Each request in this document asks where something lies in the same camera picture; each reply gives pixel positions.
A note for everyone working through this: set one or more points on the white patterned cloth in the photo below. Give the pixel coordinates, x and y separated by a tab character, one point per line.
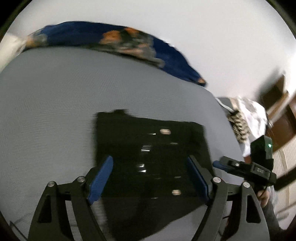
255	116

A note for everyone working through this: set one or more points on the black cream striped knit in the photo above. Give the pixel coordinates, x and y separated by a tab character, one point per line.
239	126

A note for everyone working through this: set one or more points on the blue floral blanket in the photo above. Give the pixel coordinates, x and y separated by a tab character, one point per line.
118	40

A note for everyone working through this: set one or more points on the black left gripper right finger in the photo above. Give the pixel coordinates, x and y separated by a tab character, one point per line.
204	176

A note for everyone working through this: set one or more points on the grey white-edged cloth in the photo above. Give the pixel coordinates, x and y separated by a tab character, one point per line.
226	105

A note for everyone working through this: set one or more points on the black jeans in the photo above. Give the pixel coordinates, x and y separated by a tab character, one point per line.
152	182

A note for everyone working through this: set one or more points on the white floral pillow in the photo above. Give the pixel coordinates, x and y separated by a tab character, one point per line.
11	46

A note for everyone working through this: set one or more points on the grey mesh bed mattress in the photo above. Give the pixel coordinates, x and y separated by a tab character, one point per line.
49	98

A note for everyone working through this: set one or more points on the right hand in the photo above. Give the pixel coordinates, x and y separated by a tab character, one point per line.
263	197

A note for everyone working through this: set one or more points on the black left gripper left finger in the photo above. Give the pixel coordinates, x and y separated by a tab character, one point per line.
97	178

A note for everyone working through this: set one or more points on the brown wooden furniture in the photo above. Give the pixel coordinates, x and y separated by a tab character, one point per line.
279	103

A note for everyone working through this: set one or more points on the right forearm dark sleeve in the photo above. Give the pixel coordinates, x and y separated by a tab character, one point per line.
274	229

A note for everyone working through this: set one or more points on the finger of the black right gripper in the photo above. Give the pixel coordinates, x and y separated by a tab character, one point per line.
217	164

